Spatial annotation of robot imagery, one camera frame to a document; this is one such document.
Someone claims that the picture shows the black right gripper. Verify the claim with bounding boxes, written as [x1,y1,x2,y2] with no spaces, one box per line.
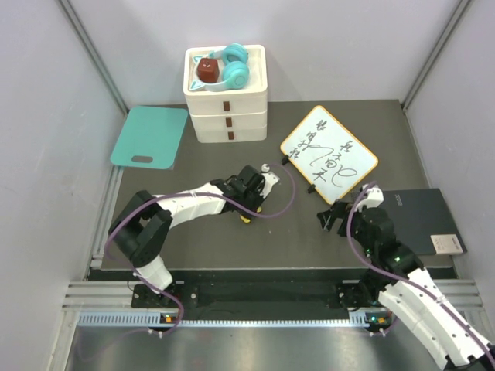
[317,199,376,254]

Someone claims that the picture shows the yellow-framed whiteboard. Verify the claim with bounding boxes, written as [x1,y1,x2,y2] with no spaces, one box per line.
[280,105,379,204]

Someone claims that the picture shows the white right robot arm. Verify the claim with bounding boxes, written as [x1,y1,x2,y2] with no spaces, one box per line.
[317,182,494,370]

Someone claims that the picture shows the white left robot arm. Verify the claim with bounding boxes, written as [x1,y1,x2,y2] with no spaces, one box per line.
[108,165,279,307]

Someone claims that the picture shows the white three-drawer storage box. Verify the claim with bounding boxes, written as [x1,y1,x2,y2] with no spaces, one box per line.
[183,44,268,144]

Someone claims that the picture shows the black notebook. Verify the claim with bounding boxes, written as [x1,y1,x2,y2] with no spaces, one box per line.
[381,189,466,255]

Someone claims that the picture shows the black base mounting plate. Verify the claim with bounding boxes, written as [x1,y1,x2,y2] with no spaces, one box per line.
[131,281,380,310]

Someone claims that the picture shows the teal cutting board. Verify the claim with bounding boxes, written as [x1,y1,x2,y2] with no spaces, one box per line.
[111,106,189,170]

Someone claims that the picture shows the teal cat-ear headphones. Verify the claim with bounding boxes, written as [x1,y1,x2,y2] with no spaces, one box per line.
[189,43,250,93]

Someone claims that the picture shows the dark red cube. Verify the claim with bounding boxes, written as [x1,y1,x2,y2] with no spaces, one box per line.
[196,57,220,83]

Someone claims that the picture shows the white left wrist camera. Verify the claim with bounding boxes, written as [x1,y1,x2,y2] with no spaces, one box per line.
[261,164,280,195]

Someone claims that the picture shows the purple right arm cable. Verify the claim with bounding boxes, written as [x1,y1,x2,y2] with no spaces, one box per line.
[346,181,495,349]

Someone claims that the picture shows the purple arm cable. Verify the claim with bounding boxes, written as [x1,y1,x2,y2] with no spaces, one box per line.
[103,162,298,337]
[346,181,495,349]

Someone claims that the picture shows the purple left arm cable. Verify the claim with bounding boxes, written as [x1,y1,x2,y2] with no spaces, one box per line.
[103,162,298,337]

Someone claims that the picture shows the grey slotted cable duct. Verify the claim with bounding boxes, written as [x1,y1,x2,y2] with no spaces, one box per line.
[77,311,370,328]

